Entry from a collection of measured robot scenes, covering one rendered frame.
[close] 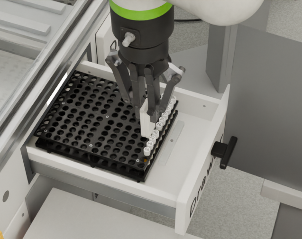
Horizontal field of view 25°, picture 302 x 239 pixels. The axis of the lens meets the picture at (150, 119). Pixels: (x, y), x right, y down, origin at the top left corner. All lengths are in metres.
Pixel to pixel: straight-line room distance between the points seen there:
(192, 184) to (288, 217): 0.41
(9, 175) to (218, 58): 1.31
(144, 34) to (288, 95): 0.33
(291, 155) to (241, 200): 0.98
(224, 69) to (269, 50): 1.29
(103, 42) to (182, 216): 0.43
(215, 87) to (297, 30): 0.51
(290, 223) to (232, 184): 0.79
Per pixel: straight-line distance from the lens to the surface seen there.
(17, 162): 1.25
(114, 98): 1.33
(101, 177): 1.23
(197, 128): 1.37
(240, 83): 1.22
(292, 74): 1.17
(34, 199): 1.38
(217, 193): 2.29
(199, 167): 1.20
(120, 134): 1.28
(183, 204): 1.16
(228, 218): 2.24
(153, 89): 1.09
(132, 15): 0.95
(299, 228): 1.55
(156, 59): 1.02
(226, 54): 2.38
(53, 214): 1.35
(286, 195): 1.40
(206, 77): 2.56
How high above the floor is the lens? 1.90
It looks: 50 degrees down
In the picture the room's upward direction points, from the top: straight up
